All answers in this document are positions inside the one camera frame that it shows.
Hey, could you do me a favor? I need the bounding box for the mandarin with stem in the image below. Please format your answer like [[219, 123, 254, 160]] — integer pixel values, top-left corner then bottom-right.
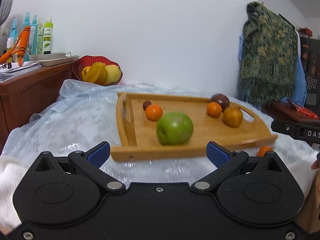
[[257, 146, 273, 157]]

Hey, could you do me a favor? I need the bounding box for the brownish large orange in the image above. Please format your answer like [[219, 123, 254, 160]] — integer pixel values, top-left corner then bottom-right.
[[223, 107, 244, 127]]

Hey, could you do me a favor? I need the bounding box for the mandarin orange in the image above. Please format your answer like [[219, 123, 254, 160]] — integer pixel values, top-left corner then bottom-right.
[[207, 101, 222, 118]]

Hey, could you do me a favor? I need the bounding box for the green apple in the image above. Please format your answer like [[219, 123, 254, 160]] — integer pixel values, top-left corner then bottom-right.
[[156, 112, 194, 145]]

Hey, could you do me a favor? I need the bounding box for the dark purple plum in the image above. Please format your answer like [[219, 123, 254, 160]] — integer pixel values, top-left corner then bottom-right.
[[210, 93, 230, 111]]

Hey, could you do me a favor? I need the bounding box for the small mandarin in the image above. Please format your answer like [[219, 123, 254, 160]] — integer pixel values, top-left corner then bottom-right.
[[145, 105, 163, 121]]

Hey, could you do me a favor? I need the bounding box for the red date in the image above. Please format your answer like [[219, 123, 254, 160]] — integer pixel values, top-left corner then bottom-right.
[[143, 100, 152, 110]]

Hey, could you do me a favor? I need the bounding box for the person's right hand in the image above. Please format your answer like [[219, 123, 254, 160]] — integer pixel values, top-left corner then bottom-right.
[[311, 152, 320, 170]]

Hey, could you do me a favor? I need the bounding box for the red packet on side table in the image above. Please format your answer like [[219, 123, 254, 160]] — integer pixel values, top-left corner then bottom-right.
[[287, 99, 319, 120]]

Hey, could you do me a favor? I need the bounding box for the wooden serving tray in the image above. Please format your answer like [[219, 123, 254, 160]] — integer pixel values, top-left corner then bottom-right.
[[111, 93, 278, 161]]

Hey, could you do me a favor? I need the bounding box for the dark wooden side table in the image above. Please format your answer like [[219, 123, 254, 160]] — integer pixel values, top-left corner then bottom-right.
[[263, 101, 319, 126]]

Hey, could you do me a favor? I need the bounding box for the green patterned shawl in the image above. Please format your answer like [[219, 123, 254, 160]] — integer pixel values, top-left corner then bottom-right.
[[239, 2, 298, 105]]

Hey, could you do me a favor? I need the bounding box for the yellow starfruit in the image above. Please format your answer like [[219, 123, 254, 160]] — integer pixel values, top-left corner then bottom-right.
[[81, 62, 106, 85]]

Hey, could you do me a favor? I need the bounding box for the yellow mango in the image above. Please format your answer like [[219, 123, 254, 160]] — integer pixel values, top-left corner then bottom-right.
[[104, 64, 122, 86]]

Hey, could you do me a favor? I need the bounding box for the wooden sideboard cabinet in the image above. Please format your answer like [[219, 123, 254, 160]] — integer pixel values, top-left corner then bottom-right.
[[1, 62, 73, 148]]

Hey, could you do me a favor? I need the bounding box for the red fruit bowl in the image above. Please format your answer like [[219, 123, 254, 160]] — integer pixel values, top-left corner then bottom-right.
[[72, 55, 123, 86]]

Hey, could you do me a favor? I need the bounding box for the white plastic tray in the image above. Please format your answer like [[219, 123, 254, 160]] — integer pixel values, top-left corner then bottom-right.
[[29, 52, 79, 67]]

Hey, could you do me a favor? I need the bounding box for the blue spray bottle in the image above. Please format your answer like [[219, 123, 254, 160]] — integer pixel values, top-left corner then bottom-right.
[[22, 11, 30, 61], [28, 15, 38, 55]]

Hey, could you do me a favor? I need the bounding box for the green spray bottle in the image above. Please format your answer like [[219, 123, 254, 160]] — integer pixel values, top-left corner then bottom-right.
[[42, 15, 53, 54]]

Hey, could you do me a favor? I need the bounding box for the orange handled tool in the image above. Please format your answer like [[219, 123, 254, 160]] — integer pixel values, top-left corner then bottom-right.
[[0, 26, 30, 67]]

